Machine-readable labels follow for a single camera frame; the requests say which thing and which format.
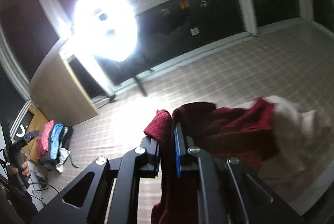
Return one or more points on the blue folded garment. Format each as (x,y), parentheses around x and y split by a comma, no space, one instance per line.
(55,139)

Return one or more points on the person's left hand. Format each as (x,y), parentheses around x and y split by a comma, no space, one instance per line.
(12,170)

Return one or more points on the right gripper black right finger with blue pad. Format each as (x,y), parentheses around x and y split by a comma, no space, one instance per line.
(229,191)

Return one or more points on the bright round studio light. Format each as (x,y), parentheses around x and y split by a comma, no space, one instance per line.
(105,28)

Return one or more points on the black and white clothes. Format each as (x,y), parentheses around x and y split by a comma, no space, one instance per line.
(64,153)

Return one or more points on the checkered beige mat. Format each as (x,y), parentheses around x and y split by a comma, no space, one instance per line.
(294,63)

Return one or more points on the pink folded garment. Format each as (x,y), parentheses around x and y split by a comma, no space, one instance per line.
(43,139)

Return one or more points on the beige wooden cabinet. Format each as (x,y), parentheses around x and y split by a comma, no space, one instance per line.
(59,94)

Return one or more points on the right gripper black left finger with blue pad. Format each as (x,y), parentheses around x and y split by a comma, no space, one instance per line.
(106,191)

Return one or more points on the brown cardboard box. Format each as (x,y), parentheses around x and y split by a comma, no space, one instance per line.
(36,124)

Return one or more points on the cream white garment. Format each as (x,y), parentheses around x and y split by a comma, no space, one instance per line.
(305,141)

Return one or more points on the dark red knit sweater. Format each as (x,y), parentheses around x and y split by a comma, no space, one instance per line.
(224,132)

